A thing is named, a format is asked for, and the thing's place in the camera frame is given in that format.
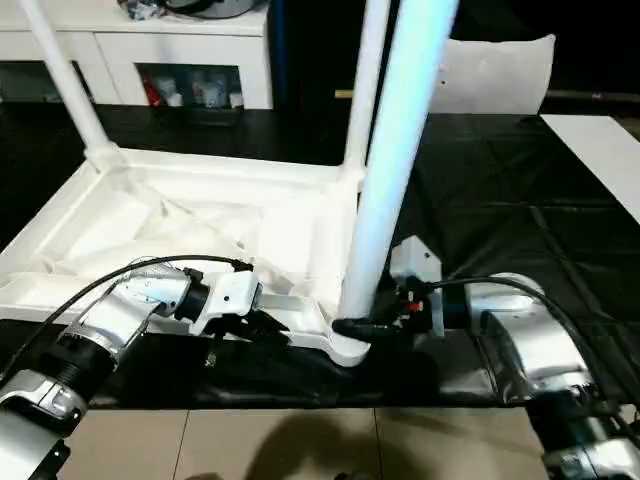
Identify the black cabinet with gold label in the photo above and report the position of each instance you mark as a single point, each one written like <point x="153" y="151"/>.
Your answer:
<point x="310" y="50"/>

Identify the white glass-door cabinet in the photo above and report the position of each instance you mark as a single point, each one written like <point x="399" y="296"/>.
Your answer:
<point x="150" y="50"/>

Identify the white flat board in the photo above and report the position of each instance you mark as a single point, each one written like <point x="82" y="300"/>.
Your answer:
<point x="600" y="150"/>

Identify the grey cushion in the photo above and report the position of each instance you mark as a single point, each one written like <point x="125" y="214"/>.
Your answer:
<point x="500" y="75"/>

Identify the dark round appliance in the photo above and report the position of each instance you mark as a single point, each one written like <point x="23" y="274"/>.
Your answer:
<point x="200" y="8"/>

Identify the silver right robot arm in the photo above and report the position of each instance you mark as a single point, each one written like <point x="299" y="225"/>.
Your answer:
<point x="530" y="340"/>

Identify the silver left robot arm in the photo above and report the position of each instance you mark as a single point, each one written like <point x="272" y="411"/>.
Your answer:
<point x="100" y="320"/>

